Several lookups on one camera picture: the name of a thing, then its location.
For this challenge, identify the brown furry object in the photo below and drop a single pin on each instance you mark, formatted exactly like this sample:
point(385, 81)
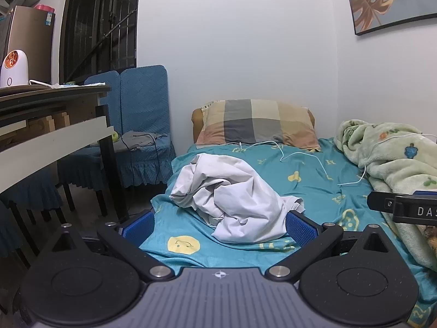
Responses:
point(431, 234)

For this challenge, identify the teal patterned bed sheet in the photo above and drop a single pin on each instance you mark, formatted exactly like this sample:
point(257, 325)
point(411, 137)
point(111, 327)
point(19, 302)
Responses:
point(307, 177)

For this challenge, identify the white shirt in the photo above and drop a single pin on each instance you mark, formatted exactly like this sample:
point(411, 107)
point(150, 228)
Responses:
point(239, 198)

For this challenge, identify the brown cushion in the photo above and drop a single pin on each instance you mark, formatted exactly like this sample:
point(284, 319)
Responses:
point(197, 126)

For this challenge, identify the leaf wall picture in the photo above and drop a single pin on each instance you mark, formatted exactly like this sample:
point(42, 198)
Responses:
point(385, 0)

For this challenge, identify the grey cloth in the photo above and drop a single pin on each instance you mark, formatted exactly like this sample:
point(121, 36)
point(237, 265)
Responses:
point(140, 140)

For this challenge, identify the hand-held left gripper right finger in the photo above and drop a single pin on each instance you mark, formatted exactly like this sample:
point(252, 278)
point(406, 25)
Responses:
point(302, 228)

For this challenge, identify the white humidifier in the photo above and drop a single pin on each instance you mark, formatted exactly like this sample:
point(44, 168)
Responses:
point(14, 70)

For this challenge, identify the dark barred window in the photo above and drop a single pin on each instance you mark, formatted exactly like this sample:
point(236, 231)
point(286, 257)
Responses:
point(85, 24)

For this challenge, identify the pink container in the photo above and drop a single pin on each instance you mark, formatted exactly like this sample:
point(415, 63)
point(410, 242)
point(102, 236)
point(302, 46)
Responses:
point(44, 8)

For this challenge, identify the wooden desk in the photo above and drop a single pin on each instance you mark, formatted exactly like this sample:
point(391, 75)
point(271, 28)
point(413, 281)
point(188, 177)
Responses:
point(51, 136)

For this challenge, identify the blue covered chair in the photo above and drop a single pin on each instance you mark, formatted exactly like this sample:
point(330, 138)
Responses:
point(102, 102)
point(143, 102)
point(30, 191)

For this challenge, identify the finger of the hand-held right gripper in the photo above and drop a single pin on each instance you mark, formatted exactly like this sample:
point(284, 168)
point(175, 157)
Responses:
point(380, 201)

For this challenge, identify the plaid pillow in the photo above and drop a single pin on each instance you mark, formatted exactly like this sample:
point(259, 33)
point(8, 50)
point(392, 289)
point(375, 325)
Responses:
point(252, 119)

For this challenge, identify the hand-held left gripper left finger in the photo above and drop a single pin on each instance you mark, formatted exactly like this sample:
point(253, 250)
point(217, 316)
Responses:
point(138, 228)

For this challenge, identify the gold refrigerator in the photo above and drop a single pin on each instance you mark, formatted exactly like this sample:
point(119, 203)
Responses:
point(34, 41)

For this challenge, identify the green fleece blanket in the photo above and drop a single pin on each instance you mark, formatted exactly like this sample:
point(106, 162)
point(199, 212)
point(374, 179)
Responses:
point(392, 157)

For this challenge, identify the green ball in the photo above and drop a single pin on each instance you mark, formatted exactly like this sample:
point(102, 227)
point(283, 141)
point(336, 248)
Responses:
point(115, 137)

